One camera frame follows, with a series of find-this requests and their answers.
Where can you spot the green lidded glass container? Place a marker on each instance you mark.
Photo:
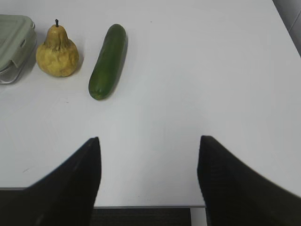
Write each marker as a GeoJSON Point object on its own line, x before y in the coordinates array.
{"type": "Point", "coordinates": [17, 42]}

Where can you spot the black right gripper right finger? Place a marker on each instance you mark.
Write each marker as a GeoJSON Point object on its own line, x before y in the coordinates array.
{"type": "Point", "coordinates": [236, 195]}

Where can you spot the yellow pear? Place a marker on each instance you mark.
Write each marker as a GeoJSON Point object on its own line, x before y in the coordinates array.
{"type": "Point", "coordinates": [57, 56]}

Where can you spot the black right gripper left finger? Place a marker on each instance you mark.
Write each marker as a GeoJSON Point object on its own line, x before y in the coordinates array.
{"type": "Point", "coordinates": [65, 197]}

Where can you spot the green cucumber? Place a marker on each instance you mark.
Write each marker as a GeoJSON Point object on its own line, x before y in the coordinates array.
{"type": "Point", "coordinates": [109, 64]}

